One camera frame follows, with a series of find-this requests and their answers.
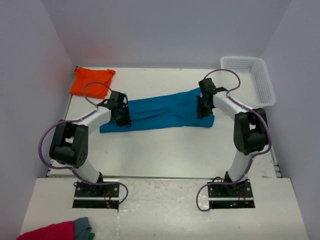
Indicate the red t shirt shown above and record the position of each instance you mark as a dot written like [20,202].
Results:
[59,231]

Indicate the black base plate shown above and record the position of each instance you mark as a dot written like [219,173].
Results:
[238,196]
[96,197]

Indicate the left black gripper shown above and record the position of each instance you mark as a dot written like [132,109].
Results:
[126,122]

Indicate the white plastic basket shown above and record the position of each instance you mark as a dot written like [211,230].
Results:
[254,84]

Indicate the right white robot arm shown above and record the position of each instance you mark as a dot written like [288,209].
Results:
[250,134]

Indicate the orange folded t shirt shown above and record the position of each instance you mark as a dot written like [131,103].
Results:
[84,76]

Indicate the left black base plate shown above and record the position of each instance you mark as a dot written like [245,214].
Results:
[96,197]

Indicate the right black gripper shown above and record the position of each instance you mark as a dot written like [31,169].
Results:
[201,113]

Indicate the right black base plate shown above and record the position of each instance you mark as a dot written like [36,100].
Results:
[238,196]

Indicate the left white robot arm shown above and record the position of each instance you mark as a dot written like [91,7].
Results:
[70,142]

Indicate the blue t shirt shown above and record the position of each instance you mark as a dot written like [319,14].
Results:
[160,112]

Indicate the green t shirt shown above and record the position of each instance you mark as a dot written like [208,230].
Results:
[91,236]

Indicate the grey t shirt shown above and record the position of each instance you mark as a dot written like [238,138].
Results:
[82,228]

